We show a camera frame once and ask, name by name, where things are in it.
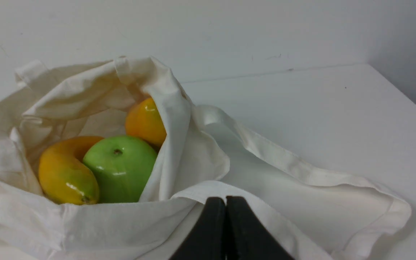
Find green apple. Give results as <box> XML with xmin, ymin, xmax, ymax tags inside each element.
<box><xmin>83</xmin><ymin>135</ymin><xmax>157</xmax><ymax>203</ymax></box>

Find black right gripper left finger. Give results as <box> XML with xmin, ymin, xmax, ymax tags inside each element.
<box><xmin>170</xmin><ymin>197</ymin><xmax>226</xmax><ymax>260</ymax></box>

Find orange fruit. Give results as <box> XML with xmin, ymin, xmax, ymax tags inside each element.
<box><xmin>125</xmin><ymin>97</ymin><xmax>166</xmax><ymax>148</ymax></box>

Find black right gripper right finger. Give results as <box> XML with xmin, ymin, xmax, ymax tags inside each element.
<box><xmin>226</xmin><ymin>196</ymin><xmax>293</xmax><ymax>260</ymax></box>

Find yellow-green mango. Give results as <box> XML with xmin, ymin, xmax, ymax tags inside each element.
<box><xmin>38</xmin><ymin>136</ymin><xmax>103</xmax><ymax>205</ymax></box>

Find white cloth bag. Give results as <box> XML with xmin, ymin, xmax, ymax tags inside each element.
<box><xmin>0</xmin><ymin>57</ymin><xmax>412</xmax><ymax>260</ymax></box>

